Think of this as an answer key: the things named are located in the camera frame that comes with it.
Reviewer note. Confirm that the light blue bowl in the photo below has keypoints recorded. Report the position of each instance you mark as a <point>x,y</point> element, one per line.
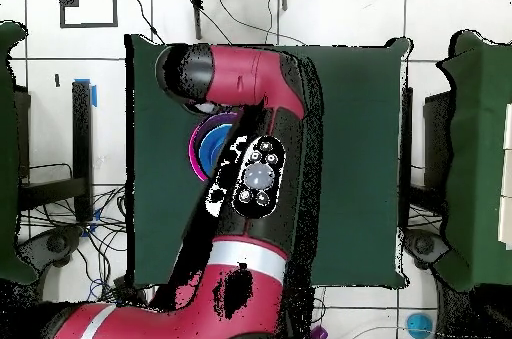
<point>203,151</point>

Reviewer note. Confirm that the pink bowl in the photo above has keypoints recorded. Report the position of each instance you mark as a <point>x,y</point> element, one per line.
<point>191,151</point>

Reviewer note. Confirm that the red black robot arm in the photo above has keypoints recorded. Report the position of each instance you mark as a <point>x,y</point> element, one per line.
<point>248,75</point>

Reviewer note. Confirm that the dark green table cloth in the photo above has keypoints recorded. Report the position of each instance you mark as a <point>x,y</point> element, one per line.
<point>352,155</point>

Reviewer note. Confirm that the black tripod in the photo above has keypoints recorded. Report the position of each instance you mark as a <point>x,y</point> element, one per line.
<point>198,3</point>

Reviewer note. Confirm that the black power strip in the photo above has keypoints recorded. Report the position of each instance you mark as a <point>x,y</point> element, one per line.
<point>128,289</point>

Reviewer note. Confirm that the purple cup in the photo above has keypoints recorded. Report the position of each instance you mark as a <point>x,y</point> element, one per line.
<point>318,333</point>

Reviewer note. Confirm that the black grey floor device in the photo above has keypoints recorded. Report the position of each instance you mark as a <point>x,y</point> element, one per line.
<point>424,245</point>
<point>56,243</point>

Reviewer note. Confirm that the green cloth side table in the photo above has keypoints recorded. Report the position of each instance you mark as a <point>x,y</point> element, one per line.
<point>8,155</point>
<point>480,155</point>

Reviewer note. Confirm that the light blue cup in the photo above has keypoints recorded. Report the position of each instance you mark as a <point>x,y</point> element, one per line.
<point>419,325</point>

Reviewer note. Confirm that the black metal frame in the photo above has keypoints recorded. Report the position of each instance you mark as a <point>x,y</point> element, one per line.
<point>82,155</point>

